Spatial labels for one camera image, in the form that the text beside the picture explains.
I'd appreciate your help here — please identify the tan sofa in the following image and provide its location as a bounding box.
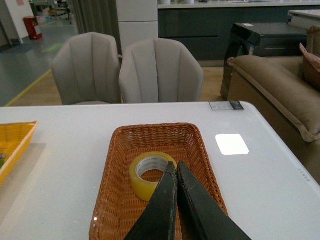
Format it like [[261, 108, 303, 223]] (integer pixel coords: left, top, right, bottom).
[[227, 55, 320, 182]]

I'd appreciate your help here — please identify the dark counter cabinet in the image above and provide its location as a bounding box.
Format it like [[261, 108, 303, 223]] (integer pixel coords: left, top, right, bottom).
[[158, 0, 320, 66]]

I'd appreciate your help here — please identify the clear yellowish tape roll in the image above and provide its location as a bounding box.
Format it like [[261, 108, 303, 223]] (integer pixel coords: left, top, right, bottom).
[[129, 151, 177, 202]]

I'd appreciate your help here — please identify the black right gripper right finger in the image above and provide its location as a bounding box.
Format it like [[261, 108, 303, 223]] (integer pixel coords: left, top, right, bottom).
[[177, 161, 250, 240]]

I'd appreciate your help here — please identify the black appliance cabinet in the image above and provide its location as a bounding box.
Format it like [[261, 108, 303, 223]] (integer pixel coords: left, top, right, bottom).
[[220, 22, 307, 100]]

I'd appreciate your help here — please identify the pink cushion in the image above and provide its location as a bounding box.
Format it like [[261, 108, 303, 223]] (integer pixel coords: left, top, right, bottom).
[[299, 25, 320, 91]]

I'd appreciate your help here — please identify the yellow woven basket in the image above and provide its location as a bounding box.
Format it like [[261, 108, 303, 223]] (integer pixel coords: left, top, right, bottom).
[[0, 121, 39, 185]]

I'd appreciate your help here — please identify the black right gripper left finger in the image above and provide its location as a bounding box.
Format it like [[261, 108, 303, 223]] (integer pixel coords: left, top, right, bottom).
[[125, 162, 178, 240]]

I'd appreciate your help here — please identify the grey upholstered chair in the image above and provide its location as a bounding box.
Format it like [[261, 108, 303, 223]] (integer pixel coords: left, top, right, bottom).
[[51, 32, 122, 105], [119, 38, 205, 104]]

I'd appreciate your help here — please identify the brown wicker basket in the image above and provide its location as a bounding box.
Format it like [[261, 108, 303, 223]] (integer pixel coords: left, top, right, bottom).
[[88, 123, 228, 240]]

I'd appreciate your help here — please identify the right grey upholstered chair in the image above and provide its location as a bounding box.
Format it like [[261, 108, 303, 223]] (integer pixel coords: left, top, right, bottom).
[[119, 38, 205, 104]]

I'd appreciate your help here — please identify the table label sticker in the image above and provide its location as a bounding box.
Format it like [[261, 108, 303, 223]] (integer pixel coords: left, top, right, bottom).
[[209, 101, 244, 111]]

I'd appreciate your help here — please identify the left grey upholstered chair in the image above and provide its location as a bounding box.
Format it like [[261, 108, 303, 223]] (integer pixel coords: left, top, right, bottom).
[[51, 32, 122, 105]]

